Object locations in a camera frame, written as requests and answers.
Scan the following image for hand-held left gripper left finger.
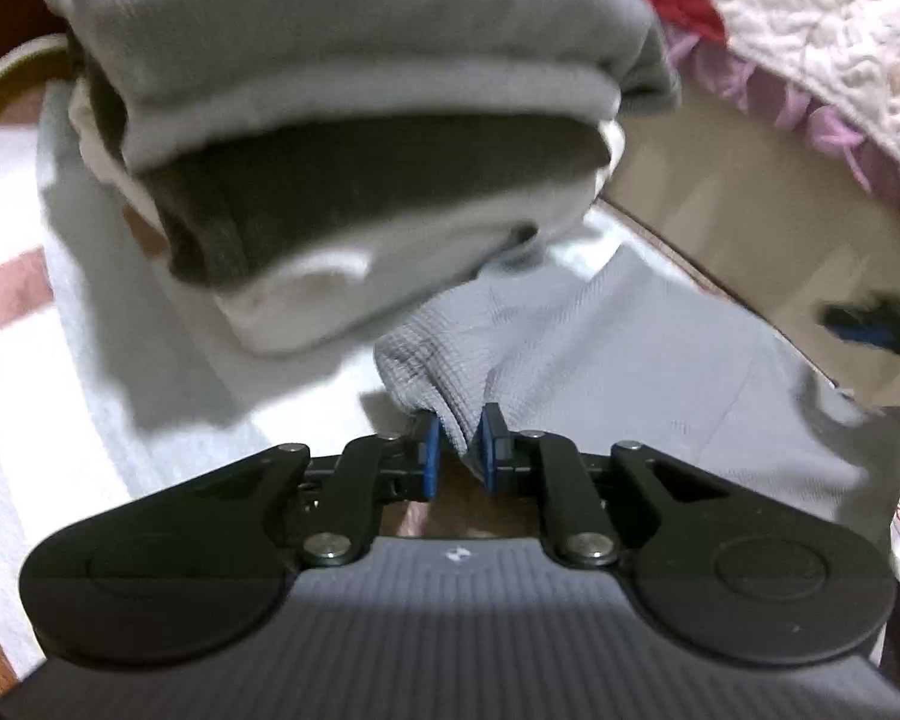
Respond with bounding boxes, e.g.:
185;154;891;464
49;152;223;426
195;414;443;569

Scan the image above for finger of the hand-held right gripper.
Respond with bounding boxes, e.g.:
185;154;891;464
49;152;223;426
816;291;900;359

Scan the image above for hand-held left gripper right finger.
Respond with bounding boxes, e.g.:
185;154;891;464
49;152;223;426
477;403;730;569

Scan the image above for light grey garment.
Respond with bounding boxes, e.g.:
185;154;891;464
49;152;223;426
373;238;900;541

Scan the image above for stack of folded clothes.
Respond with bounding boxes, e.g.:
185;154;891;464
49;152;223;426
82;15;685;292

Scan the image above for white garment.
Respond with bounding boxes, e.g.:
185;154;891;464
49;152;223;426
66;79;632;359

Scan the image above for white quilted bedspread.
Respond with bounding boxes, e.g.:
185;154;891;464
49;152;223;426
660;21;900;245
701;0;900;190

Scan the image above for red cloth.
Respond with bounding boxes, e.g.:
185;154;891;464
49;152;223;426
640;0;730;44

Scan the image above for checkered rug with brown border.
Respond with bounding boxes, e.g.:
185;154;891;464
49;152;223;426
0;34;900;700

